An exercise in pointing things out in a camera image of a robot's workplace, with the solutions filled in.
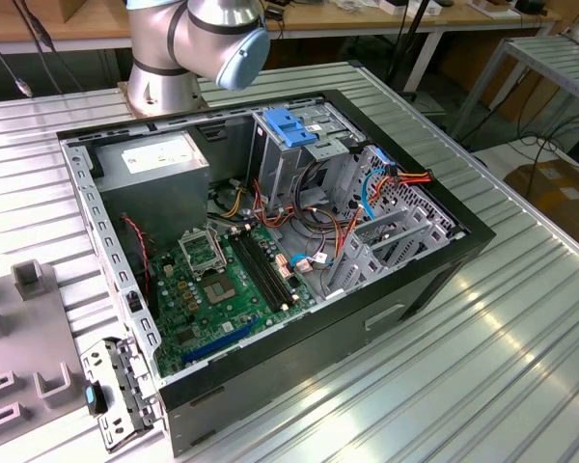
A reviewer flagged grey metal disk bay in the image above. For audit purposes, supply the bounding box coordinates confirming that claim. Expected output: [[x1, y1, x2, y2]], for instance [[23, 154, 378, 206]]
[[323, 143, 468, 301]]

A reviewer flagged black RAM slot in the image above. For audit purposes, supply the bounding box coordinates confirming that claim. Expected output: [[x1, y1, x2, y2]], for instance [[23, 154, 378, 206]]
[[247, 229, 298, 303], [241, 230, 293, 306], [229, 233, 285, 313], [234, 231, 289, 310]]

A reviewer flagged grey metal drive cage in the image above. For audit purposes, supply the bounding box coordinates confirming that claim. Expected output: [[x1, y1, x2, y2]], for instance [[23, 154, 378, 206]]
[[247, 102, 368, 218]]

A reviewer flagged CPU socket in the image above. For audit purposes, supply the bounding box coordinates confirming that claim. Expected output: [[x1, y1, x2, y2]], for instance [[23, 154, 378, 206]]
[[200, 272, 242, 310]]

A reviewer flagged green motherboard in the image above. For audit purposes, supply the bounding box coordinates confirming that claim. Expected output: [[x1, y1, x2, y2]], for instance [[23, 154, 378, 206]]
[[147, 222, 320, 381]]

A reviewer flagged blue plastic drive latch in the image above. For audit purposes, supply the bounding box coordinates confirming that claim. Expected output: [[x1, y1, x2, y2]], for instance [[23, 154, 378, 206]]
[[262, 107, 320, 150]]

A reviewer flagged metal socket cover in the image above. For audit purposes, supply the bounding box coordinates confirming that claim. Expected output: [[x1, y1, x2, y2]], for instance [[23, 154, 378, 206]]
[[177, 228, 229, 280]]

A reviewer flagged blue expansion slot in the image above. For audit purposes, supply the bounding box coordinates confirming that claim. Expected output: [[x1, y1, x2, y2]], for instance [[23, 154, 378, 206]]
[[180, 315, 262, 367]]

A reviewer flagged black PC case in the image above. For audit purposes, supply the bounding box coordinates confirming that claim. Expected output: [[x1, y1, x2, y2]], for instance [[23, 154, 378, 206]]
[[55, 88, 497, 458]]

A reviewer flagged grey power supply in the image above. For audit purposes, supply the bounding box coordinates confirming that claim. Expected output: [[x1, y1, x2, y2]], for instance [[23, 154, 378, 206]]
[[92, 130, 212, 252]]

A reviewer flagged black latch blue button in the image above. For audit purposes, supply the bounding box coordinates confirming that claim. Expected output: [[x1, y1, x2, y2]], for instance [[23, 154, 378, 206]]
[[83, 379, 111, 417]]

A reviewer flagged large cardboard box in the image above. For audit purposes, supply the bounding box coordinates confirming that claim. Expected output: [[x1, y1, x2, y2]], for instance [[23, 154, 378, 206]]
[[503, 161, 579, 232]]

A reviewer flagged grey parts rack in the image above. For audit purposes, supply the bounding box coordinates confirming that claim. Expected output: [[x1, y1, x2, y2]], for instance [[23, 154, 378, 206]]
[[0, 259, 87, 438]]

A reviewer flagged metal slat side table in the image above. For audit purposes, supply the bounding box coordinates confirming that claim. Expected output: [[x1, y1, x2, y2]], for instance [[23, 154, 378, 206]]
[[451, 32, 579, 141]]

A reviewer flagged short blue wire white plug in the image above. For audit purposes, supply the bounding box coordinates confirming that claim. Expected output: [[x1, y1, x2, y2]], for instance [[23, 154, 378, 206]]
[[288, 251, 330, 275]]

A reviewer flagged orange red wire bundle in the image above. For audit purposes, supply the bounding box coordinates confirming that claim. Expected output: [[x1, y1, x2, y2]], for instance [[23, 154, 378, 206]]
[[250, 178, 368, 271]]

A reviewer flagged yellow black wire bundle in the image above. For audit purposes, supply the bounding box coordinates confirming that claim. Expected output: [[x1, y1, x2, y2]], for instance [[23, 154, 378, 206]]
[[210, 177, 250, 218]]

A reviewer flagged long blue data wire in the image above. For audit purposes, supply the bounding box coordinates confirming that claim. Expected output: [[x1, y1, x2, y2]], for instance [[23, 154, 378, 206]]
[[358, 167, 398, 220]]

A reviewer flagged orange power wire black plug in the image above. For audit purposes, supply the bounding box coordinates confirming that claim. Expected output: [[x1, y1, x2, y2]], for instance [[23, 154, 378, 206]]
[[366, 166, 435, 206]]

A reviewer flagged red black twisted wire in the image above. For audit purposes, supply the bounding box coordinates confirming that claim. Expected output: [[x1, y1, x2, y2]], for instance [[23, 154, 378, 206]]
[[120, 215, 154, 301]]

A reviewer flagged metal card retention bracket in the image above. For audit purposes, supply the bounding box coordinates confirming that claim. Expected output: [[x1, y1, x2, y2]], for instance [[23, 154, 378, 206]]
[[78, 336, 164, 453]]

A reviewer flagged cable with metal connector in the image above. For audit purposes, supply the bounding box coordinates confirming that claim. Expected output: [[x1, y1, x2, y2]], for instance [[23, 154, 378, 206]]
[[0, 21, 34, 99]]

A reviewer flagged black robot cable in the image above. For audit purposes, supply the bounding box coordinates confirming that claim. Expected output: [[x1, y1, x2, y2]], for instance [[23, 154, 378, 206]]
[[16, 0, 86, 93]]

